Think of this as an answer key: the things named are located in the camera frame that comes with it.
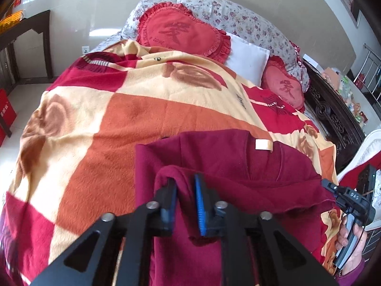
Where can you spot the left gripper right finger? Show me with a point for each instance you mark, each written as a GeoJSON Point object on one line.
{"type": "Point", "coordinates": [255, 248]}

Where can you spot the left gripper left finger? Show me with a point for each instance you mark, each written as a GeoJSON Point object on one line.
{"type": "Point", "coordinates": [116, 250]}

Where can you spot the maroon fleece shirt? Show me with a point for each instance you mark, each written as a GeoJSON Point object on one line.
{"type": "Point", "coordinates": [282, 181]}

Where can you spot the person's right hand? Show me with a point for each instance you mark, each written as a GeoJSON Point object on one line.
{"type": "Point", "coordinates": [341, 241]}

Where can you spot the red garment on chair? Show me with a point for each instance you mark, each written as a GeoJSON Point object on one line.
{"type": "Point", "coordinates": [351, 178]}

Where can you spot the white upholstered chair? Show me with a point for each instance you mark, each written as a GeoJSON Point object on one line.
{"type": "Point", "coordinates": [368, 149]}

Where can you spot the orange red love blanket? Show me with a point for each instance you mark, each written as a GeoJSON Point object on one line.
{"type": "Point", "coordinates": [77, 156]}

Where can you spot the dark carved wooden headboard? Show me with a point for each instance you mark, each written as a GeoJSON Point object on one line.
{"type": "Point", "coordinates": [339, 124]}

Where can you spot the metal stair railing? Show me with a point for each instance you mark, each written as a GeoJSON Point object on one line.
{"type": "Point", "coordinates": [368, 78]}

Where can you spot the right red heart cushion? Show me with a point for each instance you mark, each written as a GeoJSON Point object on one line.
{"type": "Point", "coordinates": [276, 79]}

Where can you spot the red heart cushion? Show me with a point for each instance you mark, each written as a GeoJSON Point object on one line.
{"type": "Point", "coordinates": [173, 26]}
{"type": "Point", "coordinates": [276, 79]}

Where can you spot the white pillow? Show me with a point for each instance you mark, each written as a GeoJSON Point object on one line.
{"type": "Point", "coordinates": [247, 60]}

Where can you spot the red gift box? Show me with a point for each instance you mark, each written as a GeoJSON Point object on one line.
{"type": "Point", "coordinates": [8, 116]}

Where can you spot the left red heart cushion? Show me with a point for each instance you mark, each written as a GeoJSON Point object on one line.
{"type": "Point", "coordinates": [173, 26]}

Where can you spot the floral quilt roll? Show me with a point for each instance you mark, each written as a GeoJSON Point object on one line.
{"type": "Point", "coordinates": [235, 19]}

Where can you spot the yellow plastic basket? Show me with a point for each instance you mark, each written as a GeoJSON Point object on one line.
{"type": "Point", "coordinates": [11, 21]}

